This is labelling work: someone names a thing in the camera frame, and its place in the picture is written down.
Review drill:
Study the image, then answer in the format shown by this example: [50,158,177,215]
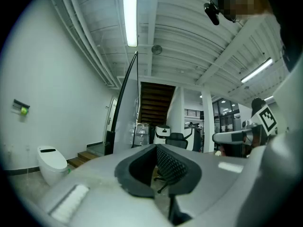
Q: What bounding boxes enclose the black wall shelf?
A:
[12,99,31,115]

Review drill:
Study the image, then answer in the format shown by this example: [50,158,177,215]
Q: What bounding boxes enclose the white toilet with black strip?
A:
[36,145,69,186]

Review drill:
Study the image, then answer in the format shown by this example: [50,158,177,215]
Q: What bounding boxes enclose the white wheeled robot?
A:
[153,124,171,145]

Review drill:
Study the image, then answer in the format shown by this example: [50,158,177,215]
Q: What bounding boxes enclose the plastic-wrapped pallet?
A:
[134,122,151,147]

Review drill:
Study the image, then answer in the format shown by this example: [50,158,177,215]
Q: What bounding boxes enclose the wooden staircase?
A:
[138,81,176,127]

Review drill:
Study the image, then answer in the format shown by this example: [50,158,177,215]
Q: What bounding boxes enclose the wooden platform step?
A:
[67,149,101,169]

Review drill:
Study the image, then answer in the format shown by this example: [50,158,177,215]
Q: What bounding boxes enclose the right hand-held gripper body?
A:
[241,104,279,149]

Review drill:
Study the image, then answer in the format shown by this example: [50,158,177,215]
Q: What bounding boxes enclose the black head-worn camera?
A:
[204,0,221,26]

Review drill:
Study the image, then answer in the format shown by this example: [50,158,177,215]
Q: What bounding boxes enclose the grey panel board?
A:
[104,51,140,156]

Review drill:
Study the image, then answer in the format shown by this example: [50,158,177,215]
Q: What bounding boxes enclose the white door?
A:
[103,97,118,143]

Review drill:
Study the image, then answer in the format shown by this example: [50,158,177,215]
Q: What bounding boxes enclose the white machine with black trim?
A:
[184,126,202,152]

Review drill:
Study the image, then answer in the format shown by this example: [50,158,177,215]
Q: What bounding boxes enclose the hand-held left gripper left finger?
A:
[40,144,171,227]

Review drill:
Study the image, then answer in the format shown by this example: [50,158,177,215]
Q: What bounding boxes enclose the person's black clothing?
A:
[266,0,303,73]

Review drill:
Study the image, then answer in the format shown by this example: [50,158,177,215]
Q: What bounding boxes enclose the long ceiling light tube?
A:
[240,57,274,84]
[122,0,139,48]

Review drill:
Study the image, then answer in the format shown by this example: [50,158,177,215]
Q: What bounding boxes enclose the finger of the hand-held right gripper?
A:
[212,130,247,143]

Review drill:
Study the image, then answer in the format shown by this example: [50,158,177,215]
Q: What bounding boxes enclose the white pillar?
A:
[200,88,215,154]

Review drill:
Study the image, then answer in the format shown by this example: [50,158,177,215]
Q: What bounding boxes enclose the black office chair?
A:
[153,132,188,194]

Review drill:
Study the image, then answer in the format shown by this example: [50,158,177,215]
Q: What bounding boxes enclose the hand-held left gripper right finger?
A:
[156,143,248,222]

